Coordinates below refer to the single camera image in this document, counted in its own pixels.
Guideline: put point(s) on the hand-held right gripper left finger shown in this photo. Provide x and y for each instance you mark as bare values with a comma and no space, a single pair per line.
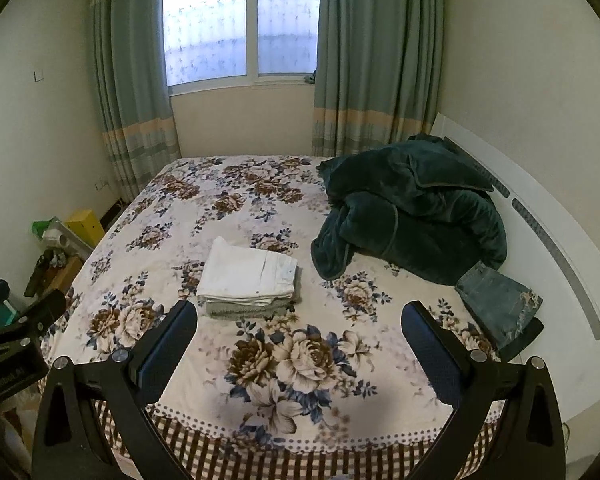
165,355

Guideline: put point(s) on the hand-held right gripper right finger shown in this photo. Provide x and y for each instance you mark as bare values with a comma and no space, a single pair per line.
430,355

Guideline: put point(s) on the white pants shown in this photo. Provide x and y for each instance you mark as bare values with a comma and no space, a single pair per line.
245,272

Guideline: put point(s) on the dark patterned cloth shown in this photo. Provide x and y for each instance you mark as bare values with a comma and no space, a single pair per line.
40,272

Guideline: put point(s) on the cardboard box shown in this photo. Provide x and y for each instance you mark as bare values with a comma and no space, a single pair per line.
67,272

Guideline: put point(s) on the white roll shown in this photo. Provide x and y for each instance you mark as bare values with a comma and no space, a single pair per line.
57,238

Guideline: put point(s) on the green packet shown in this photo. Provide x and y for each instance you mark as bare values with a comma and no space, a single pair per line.
42,226

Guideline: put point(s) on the blue jeans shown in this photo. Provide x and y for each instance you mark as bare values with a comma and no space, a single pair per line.
497,302

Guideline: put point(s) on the dark folded cloth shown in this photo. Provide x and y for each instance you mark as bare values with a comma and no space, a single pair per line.
525,342

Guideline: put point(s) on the yellow box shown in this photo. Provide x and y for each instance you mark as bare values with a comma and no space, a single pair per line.
86,225

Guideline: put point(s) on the bed with floral sheet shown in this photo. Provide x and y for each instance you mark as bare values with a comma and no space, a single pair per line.
280,360

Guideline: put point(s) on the dark green plush blanket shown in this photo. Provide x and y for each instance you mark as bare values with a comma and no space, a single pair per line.
420,205

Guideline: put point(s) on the white headboard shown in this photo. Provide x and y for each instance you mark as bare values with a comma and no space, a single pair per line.
570,260

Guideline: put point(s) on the green striped curtain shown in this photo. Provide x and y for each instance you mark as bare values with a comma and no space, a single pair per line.
130,85
375,60

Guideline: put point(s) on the small item on windowsill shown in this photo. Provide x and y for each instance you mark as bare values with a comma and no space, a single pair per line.
310,78

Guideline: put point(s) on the window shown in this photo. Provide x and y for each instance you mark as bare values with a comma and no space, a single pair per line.
230,30

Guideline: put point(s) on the white wall socket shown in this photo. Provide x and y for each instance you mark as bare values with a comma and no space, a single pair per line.
102,184

